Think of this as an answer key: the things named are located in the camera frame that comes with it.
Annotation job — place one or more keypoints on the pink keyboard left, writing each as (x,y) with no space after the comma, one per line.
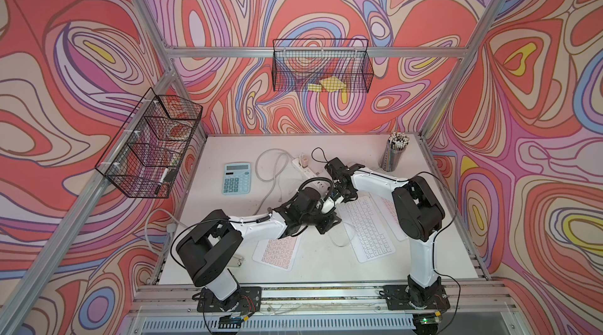
(280,253)

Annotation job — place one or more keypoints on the white power strip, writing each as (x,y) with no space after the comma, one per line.
(307,173)

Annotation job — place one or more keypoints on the pink usb charger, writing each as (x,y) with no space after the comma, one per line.
(304,161)

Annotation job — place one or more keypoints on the black wire basket back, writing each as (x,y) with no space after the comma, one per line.
(299,61)

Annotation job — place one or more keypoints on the black wire basket left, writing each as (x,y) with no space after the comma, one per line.
(145,157)

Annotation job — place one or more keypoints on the pencil holder cup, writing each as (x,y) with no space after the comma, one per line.
(395,145)

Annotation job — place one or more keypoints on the yellow sticky notes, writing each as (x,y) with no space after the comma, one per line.
(329,85)

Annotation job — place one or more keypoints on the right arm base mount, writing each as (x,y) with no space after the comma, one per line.
(412,297)

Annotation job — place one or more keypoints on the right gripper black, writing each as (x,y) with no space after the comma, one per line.
(351,195)

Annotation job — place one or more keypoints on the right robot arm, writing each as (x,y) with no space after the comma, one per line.
(419,215)

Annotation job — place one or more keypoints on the black wire basket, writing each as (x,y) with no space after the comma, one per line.
(299,61)
(145,157)

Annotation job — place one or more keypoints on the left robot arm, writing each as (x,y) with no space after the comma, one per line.
(206,248)

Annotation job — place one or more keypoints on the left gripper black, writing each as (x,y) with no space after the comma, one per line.
(329,221)

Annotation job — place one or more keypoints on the grey calculator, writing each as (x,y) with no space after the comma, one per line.
(237,178)

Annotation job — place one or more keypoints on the white keyboard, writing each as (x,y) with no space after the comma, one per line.
(368,236)

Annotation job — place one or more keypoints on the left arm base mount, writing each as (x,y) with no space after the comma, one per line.
(246,300)

